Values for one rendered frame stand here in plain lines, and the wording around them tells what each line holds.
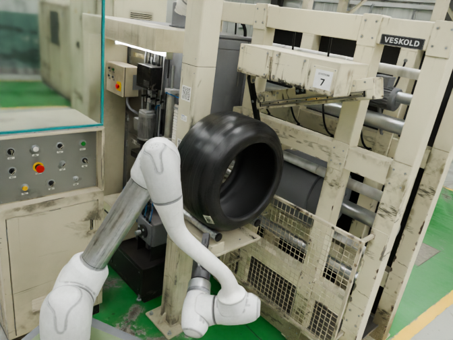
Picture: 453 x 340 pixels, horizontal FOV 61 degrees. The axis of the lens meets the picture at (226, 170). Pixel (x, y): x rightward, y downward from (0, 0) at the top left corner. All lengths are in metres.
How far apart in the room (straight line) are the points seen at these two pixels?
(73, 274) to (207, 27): 1.24
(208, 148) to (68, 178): 0.88
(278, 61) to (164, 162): 0.93
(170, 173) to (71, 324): 0.59
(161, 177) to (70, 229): 1.21
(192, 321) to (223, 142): 0.74
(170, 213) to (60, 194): 1.11
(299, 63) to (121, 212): 1.02
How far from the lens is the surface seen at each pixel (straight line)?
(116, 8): 5.08
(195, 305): 1.48
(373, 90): 1.81
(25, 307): 2.52
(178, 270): 2.43
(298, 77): 1.84
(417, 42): 1.93
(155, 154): 1.19
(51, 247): 2.35
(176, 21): 2.58
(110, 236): 1.47
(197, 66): 1.96
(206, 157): 1.68
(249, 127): 1.76
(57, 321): 1.42
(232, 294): 1.41
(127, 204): 1.42
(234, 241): 2.08
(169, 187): 1.21
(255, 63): 2.02
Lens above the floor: 1.89
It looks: 21 degrees down
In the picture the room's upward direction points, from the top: 8 degrees clockwise
